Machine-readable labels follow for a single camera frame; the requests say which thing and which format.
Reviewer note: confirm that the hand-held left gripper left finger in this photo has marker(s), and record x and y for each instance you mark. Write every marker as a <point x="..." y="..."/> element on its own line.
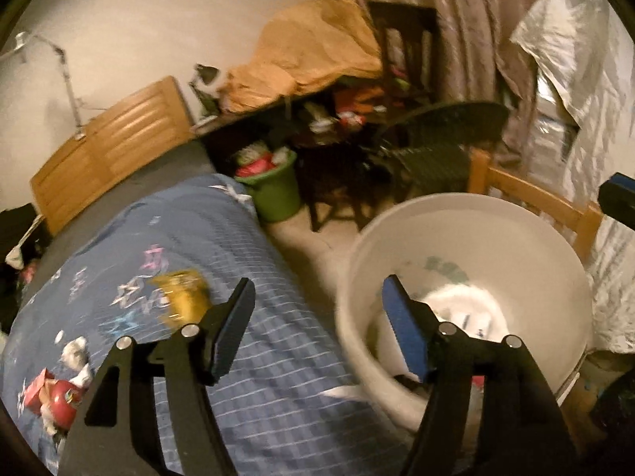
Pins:
<point x="228" y="337"/>

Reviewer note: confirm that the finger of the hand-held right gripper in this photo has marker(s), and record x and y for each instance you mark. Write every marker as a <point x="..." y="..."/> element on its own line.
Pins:
<point x="620" y="181"/>

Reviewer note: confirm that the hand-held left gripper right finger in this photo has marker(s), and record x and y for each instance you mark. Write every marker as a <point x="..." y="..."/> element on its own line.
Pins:
<point x="404" y="327"/>

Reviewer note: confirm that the white paper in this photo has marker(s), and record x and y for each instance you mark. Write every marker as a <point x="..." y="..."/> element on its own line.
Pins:
<point x="461" y="302"/>

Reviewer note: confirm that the white plastic bucket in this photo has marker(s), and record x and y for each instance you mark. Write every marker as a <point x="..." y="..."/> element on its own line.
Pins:
<point x="496" y="228"/>

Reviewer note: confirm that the yellow snack packet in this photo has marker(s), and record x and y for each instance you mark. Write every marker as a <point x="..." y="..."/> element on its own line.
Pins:
<point x="181" y="297"/>

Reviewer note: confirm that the blue star printed blanket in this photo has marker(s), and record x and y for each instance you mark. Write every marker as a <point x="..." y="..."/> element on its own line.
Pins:
<point x="278" y="282"/>

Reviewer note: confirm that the light wooden chair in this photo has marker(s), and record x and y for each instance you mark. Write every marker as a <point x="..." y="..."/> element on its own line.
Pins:
<point x="526" y="193"/>

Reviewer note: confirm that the silver foil sheet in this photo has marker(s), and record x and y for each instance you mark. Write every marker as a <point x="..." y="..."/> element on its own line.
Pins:
<point x="595" y="84"/>

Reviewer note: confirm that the white crumpled tissue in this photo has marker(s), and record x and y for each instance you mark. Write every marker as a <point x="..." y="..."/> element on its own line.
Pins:
<point x="73" y="352"/>
<point x="85" y="378"/>

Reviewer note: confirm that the green plastic bucket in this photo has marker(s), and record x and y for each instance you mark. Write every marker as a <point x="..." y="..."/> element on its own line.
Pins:
<point x="273" y="193"/>

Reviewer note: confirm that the black wicker chair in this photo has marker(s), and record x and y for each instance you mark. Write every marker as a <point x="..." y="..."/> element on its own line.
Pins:
<point x="436" y="163"/>

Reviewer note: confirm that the dark round side table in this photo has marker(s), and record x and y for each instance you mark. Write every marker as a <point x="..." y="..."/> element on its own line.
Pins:
<point x="332" y="168"/>

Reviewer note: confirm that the red apple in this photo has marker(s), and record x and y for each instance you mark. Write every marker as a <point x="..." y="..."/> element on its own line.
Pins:
<point x="63" y="400"/>

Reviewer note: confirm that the grey bed sheet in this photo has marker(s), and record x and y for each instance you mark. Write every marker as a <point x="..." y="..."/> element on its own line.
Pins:
<point x="124" y="178"/>

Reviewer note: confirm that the dark wooden desk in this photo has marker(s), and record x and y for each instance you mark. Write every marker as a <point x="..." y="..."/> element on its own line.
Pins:
<point x="233" y="126"/>

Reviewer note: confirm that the patterned curtain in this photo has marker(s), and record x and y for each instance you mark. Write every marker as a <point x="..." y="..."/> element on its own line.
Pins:
<point x="461" y="20"/>

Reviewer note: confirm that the wooden headboard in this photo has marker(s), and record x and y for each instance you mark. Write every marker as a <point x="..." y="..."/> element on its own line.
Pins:
<point x="109" y="144"/>

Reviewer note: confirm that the small white cloth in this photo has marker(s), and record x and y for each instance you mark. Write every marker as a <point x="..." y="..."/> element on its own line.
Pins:
<point x="15" y="257"/>

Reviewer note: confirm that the black clothes pile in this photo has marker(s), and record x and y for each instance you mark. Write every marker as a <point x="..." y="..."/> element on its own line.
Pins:
<point x="17" y="228"/>

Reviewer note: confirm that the dark wooden chair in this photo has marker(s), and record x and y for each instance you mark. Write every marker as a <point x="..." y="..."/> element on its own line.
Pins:
<point x="402" y="39"/>

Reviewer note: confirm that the orange cloth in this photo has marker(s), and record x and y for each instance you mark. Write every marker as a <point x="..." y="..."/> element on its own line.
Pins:
<point x="302" y="49"/>

